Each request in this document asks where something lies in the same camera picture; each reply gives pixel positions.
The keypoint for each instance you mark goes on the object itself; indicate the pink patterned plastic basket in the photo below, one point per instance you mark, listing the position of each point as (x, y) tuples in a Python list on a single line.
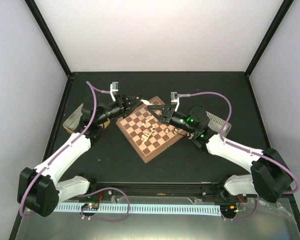
[(216, 124)]

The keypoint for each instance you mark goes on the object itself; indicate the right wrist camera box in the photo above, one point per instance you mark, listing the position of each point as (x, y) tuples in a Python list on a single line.
[(175, 100)]

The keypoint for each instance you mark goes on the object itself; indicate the light wooden rook piece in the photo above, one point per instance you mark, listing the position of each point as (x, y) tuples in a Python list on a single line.
[(146, 102)]

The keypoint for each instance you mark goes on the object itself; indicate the controller circuit board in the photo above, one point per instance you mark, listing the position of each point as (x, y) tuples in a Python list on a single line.
[(90, 207), (233, 208)]

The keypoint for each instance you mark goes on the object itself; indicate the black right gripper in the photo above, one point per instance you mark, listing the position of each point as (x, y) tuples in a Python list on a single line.
[(168, 111)]

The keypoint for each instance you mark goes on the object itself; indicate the light wooden bishop piece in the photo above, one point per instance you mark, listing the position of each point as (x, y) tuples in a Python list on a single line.
[(151, 129)]

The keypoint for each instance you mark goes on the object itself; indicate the black frame post right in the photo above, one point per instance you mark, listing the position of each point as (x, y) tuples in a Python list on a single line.
[(273, 27)]

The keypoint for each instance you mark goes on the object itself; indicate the left controller circuit board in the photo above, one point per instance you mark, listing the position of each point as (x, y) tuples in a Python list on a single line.
[(90, 207)]

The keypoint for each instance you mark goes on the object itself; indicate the light wooden knight piece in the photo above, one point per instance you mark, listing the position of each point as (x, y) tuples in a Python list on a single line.
[(145, 137)]

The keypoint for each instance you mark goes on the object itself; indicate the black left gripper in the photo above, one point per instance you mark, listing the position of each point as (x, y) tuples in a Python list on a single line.
[(124, 105)]

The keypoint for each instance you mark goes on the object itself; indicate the right controller circuit board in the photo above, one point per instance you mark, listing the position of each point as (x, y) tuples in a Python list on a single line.
[(233, 208)]

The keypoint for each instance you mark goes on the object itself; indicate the black frame post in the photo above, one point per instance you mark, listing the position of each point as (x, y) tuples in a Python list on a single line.
[(273, 27), (36, 13)]

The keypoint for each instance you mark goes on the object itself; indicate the yellow bear tin box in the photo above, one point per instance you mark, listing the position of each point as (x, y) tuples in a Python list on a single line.
[(73, 122)]

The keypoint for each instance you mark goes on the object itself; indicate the black frame post left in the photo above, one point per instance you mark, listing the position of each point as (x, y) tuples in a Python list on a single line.
[(36, 13)]

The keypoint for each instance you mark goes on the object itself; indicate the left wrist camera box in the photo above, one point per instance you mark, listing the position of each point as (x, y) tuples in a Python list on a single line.
[(114, 90)]

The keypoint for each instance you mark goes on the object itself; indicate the wooden chess board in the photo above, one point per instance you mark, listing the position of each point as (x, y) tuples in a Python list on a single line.
[(132, 129)]

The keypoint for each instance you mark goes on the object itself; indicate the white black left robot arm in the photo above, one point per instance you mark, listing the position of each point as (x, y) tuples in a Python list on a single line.
[(40, 189)]

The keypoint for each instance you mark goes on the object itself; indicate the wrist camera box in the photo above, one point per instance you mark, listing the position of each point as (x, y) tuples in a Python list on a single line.
[(114, 90), (175, 100)]

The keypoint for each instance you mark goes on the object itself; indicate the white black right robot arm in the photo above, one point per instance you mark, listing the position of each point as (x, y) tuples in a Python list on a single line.
[(266, 177)]

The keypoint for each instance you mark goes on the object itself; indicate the white slotted cable duct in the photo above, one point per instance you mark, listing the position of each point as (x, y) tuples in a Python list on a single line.
[(157, 209)]

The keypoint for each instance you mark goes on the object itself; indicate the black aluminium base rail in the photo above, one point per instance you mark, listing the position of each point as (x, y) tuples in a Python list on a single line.
[(209, 192)]

